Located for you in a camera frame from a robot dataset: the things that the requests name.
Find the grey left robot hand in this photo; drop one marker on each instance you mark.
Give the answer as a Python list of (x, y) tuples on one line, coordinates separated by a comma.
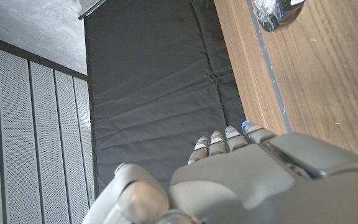
[(244, 186)]

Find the metal backdrop rail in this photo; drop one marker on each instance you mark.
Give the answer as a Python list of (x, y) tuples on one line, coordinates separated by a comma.
[(90, 10)]

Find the black backdrop curtain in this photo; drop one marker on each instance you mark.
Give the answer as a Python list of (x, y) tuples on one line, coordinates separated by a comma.
[(154, 77)]

